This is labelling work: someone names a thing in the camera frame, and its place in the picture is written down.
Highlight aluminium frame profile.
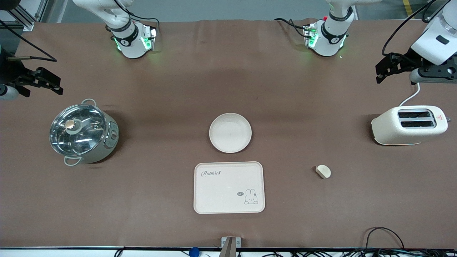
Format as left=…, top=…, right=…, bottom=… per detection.
left=0, top=0, right=47, bottom=32

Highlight glass pot lid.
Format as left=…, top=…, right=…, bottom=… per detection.
left=50, top=104, right=108, bottom=156

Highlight cream rabbit print tray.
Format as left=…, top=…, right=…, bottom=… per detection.
left=193, top=161, right=266, bottom=214

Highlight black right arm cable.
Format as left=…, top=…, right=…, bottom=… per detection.
left=0, top=20, right=58, bottom=62

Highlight black looped cable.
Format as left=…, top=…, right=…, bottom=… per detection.
left=363, top=227, right=405, bottom=251

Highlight cream two-slot toaster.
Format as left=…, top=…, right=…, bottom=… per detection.
left=371, top=105, right=449, bottom=146

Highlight round cream plate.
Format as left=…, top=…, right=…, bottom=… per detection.
left=209, top=113, right=252, bottom=154

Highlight brown table cover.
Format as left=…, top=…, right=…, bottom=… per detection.
left=0, top=18, right=457, bottom=249

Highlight grey metal camera bracket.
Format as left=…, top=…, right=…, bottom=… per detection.
left=220, top=236, right=242, bottom=257

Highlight steel electric cooking pot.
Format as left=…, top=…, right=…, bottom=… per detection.
left=49, top=99, right=120, bottom=166

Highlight black arm base cable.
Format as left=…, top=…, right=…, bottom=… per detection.
left=274, top=18, right=310, bottom=38

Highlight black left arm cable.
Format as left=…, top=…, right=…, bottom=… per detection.
left=382, top=0, right=447, bottom=56

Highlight white toaster power cable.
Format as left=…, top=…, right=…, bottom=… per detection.
left=399, top=82, right=421, bottom=107

